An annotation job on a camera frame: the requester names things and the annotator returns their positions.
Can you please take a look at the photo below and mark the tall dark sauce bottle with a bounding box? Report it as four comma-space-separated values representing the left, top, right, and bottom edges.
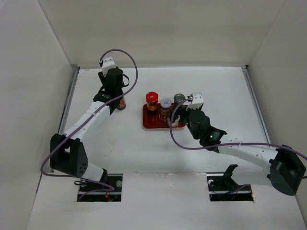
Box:
117, 96, 127, 110

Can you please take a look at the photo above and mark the clear-top salt grinder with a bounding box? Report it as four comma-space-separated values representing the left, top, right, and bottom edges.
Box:
173, 93, 186, 108

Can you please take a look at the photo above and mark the small white-lid spice jar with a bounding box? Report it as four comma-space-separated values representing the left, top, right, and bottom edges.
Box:
159, 98, 172, 121

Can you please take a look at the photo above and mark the red-lid chili sauce jar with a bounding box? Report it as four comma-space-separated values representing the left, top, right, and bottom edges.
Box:
145, 92, 159, 114

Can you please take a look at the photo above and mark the black-cap white powder jar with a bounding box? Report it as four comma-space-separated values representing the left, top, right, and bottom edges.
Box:
169, 115, 180, 128

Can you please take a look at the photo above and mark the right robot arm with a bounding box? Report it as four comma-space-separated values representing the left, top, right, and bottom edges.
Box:
169, 103, 307, 197

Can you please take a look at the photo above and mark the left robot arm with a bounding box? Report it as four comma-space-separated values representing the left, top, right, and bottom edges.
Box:
49, 67, 127, 191

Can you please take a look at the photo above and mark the red gold-rimmed tray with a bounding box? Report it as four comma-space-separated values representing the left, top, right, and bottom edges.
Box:
142, 103, 174, 129

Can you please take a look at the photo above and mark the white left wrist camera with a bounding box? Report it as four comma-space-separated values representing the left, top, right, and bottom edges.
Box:
99, 56, 116, 76

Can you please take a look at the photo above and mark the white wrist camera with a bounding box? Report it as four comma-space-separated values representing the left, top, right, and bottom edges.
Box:
186, 92, 204, 110
99, 56, 116, 76

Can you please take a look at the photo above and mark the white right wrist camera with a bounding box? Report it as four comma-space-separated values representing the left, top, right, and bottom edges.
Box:
186, 92, 204, 110

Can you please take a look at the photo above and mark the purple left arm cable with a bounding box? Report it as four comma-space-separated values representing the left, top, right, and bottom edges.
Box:
40, 49, 139, 201

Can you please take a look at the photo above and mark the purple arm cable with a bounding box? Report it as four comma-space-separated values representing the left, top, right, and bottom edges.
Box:
169, 96, 307, 192
40, 49, 139, 201

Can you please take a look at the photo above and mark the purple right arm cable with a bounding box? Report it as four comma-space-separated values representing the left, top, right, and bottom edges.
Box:
169, 96, 307, 192

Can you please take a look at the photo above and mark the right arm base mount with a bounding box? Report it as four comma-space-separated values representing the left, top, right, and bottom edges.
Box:
206, 164, 254, 202

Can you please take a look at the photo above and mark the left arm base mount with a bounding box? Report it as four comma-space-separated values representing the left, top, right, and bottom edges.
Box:
74, 174, 123, 202

